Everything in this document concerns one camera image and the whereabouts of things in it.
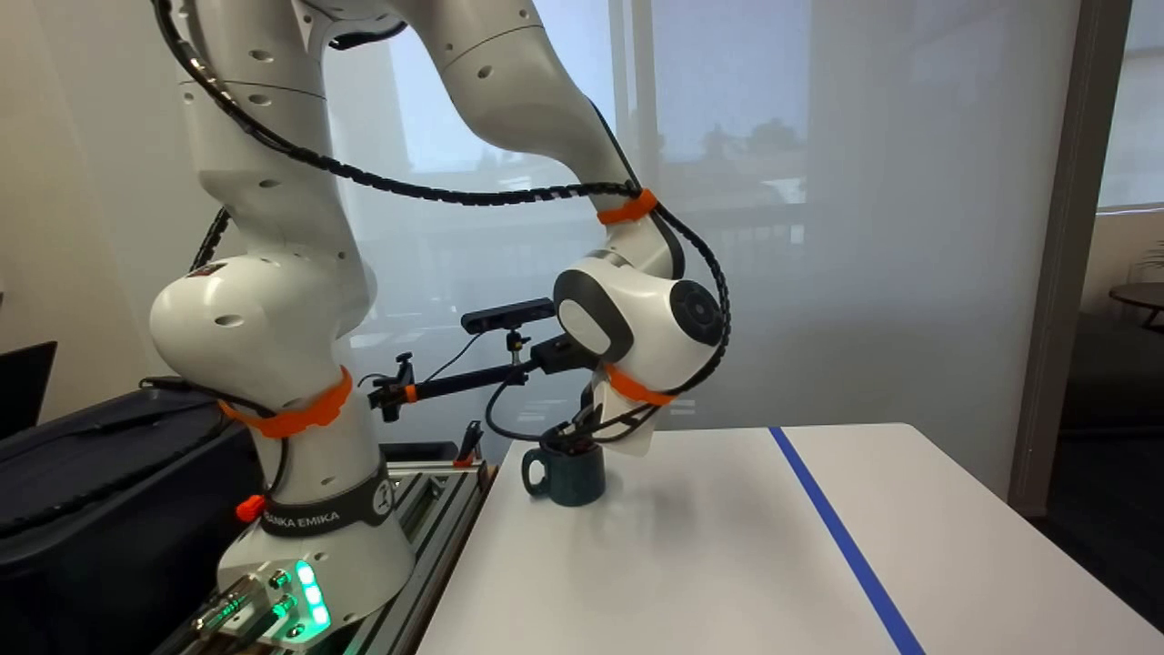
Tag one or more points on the dark flat screen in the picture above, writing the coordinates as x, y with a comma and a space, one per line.
22, 388

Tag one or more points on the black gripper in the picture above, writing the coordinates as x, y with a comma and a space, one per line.
600, 427

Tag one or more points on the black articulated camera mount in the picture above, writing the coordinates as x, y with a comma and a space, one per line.
456, 385

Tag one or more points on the small red knob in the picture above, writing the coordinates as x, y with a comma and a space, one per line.
251, 506

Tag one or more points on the black stereo bar camera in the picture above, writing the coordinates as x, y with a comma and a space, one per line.
502, 317

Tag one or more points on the black red mount clamp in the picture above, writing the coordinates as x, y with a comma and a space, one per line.
472, 440

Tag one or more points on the brown window frame post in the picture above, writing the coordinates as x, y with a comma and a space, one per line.
1066, 241

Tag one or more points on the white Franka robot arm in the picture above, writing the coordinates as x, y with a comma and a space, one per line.
267, 303

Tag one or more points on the black soft equipment case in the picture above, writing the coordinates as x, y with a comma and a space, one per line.
96, 512

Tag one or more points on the round dark side table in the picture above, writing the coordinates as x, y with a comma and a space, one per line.
1139, 295

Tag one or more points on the long blue tape strip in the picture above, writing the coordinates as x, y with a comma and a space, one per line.
838, 533

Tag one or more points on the dark teal mug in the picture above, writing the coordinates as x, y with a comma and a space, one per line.
569, 479

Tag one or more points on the green lit base block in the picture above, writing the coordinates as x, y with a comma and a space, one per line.
274, 607

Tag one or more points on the aluminium profile base frame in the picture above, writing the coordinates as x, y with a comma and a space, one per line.
430, 533

